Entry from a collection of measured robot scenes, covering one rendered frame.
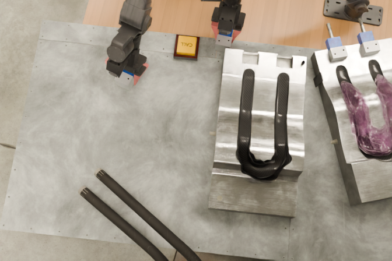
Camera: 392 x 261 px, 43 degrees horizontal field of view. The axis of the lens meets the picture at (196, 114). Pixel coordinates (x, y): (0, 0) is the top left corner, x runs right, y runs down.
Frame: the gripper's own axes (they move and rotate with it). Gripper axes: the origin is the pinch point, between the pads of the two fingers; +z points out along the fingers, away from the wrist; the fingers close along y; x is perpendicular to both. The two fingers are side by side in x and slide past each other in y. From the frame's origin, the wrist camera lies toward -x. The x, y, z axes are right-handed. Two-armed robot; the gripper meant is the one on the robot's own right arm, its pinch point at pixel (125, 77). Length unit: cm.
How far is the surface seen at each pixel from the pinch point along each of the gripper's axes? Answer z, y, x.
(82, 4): 51, -61, 82
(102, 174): 16.0, 8.1, -26.0
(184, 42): -8.5, 11.9, 17.5
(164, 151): 11.6, 21.4, -11.2
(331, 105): -12, 63, 15
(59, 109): 12.7, -15.4, -13.1
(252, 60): -12.1, 34.6, 18.7
